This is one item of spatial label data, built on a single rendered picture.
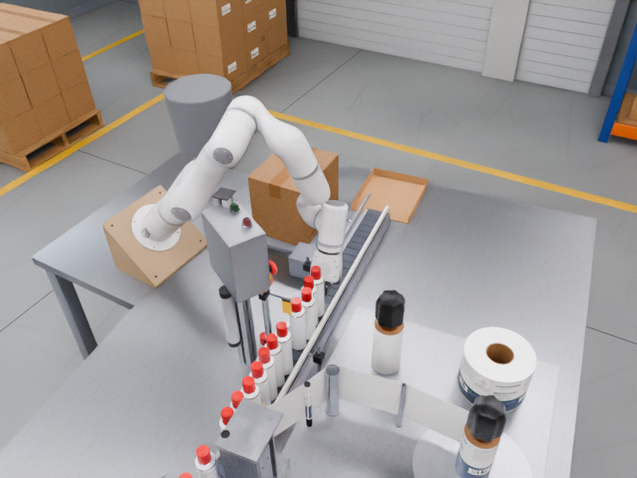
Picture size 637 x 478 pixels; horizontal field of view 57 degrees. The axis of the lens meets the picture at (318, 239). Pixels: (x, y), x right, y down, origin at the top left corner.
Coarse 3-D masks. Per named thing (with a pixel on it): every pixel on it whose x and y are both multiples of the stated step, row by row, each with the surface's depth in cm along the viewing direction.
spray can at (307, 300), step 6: (306, 288) 179; (306, 294) 178; (306, 300) 179; (312, 300) 181; (306, 306) 180; (312, 306) 181; (306, 312) 181; (312, 312) 182; (306, 318) 183; (312, 318) 184; (306, 324) 185; (312, 324) 186; (306, 330) 187; (312, 330) 187; (306, 336) 188
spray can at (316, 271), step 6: (312, 270) 186; (318, 270) 186; (312, 276) 187; (318, 276) 187; (318, 282) 187; (318, 288) 189; (318, 294) 190; (318, 300) 192; (318, 306) 194; (318, 312) 196
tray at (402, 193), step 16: (368, 176) 265; (384, 176) 271; (400, 176) 267; (416, 176) 264; (368, 192) 262; (384, 192) 261; (400, 192) 261; (416, 192) 261; (352, 208) 252; (368, 208) 252; (384, 208) 252; (400, 208) 252; (416, 208) 252
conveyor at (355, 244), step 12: (372, 216) 240; (360, 228) 235; (372, 228) 234; (360, 240) 229; (372, 240) 228; (348, 252) 223; (348, 264) 218; (336, 288) 208; (324, 300) 204; (324, 312) 199; (324, 324) 195; (312, 348) 188
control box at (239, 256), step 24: (216, 216) 144; (240, 216) 144; (216, 240) 143; (240, 240) 137; (264, 240) 141; (216, 264) 151; (240, 264) 140; (264, 264) 144; (240, 288) 144; (264, 288) 149
